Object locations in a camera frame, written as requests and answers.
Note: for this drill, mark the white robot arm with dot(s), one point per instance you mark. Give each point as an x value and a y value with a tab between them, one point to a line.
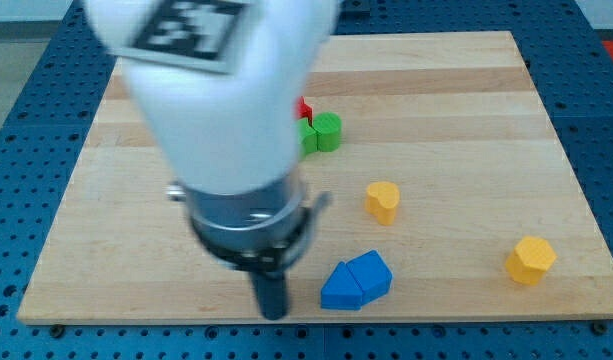
218	84

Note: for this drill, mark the blue triangular block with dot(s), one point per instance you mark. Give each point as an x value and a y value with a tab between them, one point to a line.
341	291

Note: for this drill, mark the red block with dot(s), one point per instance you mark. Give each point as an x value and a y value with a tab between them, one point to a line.
303	110

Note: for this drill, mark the yellow hexagon block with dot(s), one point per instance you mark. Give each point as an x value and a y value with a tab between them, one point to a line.
531	258

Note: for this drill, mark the black white fiducial tag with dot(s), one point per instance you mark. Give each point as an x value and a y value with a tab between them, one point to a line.
202	35

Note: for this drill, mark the blue perforated table plate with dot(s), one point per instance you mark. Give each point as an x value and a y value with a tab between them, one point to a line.
44	132

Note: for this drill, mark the grey metal wrist flange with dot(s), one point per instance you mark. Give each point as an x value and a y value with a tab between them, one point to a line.
264	230

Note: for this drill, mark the blue pentagon block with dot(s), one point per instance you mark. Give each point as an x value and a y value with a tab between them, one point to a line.
372	275

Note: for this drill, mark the wooden work board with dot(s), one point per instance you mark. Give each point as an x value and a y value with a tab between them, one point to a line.
453	119

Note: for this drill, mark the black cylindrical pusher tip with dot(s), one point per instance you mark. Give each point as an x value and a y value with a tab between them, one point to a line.
271	294

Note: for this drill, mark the green cylinder block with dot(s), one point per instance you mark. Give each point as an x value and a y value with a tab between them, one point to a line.
328	128

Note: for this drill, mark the green angular block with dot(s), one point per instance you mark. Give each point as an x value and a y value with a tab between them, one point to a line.
307	137

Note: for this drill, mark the yellow heart block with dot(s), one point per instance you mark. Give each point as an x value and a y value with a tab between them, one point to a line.
382	199

